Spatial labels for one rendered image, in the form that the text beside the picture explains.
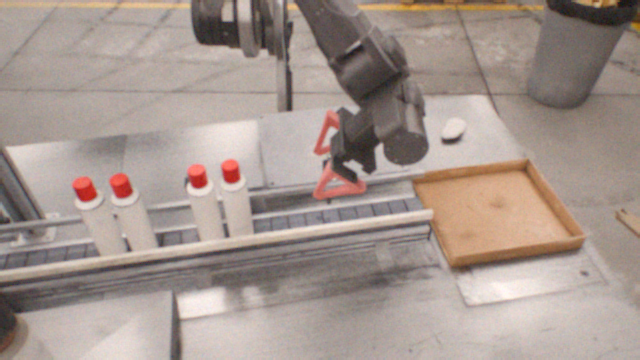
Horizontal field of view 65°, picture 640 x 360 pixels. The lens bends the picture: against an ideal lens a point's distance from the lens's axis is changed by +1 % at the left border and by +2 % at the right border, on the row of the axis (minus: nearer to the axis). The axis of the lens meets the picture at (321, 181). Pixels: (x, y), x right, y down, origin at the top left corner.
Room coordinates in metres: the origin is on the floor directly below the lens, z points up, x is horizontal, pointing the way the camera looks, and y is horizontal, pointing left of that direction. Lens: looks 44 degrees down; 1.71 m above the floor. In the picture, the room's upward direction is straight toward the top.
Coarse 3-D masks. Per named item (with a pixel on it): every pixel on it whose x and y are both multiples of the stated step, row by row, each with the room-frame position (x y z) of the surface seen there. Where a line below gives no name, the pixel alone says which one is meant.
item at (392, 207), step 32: (224, 224) 0.71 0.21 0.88; (256, 224) 0.71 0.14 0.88; (288, 224) 0.71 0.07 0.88; (320, 224) 0.71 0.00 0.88; (416, 224) 0.71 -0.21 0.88; (0, 256) 0.63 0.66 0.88; (32, 256) 0.63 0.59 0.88; (64, 256) 0.63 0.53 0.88; (96, 256) 0.63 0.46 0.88; (192, 256) 0.63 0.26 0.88
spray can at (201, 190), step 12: (192, 168) 0.67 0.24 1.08; (204, 168) 0.67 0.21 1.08; (192, 180) 0.66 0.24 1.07; (204, 180) 0.66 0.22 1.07; (192, 192) 0.65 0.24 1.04; (204, 192) 0.65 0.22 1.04; (192, 204) 0.65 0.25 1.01; (204, 204) 0.65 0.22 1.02; (216, 204) 0.66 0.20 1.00; (204, 216) 0.64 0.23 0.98; (216, 216) 0.66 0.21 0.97; (204, 228) 0.64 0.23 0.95; (216, 228) 0.65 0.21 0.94; (204, 240) 0.65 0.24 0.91
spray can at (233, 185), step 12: (228, 168) 0.67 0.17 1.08; (228, 180) 0.67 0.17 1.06; (240, 180) 0.68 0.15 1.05; (228, 192) 0.66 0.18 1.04; (240, 192) 0.66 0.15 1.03; (228, 204) 0.66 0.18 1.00; (240, 204) 0.66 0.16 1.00; (228, 216) 0.66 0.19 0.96; (240, 216) 0.66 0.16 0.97; (228, 228) 0.67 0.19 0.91; (240, 228) 0.66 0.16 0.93; (252, 228) 0.68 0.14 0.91
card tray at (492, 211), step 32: (512, 160) 0.93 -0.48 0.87; (416, 192) 0.86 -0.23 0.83; (448, 192) 0.85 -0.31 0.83; (480, 192) 0.86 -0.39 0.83; (512, 192) 0.86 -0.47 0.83; (544, 192) 0.85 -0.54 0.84; (448, 224) 0.75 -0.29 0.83; (480, 224) 0.75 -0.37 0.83; (512, 224) 0.75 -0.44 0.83; (544, 224) 0.75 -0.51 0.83; (576, 224) 0.72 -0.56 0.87; (448, 256) 0.66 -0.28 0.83; (480, 256) 0.64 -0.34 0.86; (512, 256) 0.66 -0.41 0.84
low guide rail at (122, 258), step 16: (336, 224) 0.68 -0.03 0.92; (352, 224) 0.68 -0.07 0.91; (368, 224) 0.69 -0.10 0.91; (384, 224) 0.69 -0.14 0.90; (224, 240) 0.64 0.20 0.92; (240, 240) 0.64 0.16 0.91; (256, 240) 0.65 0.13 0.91; (272, 240) 0.65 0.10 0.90; (112, 256) 0.60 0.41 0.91; (128, 256) 0.60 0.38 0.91; (144, 256) 0.60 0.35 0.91; (160, 256) 0.61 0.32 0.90; (0, 272) 0.56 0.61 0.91; (16, 272) 0.56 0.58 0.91; (32, 272) 0.57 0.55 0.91; (48, 272) 0.57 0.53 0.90; (64, 272) 0.58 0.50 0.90
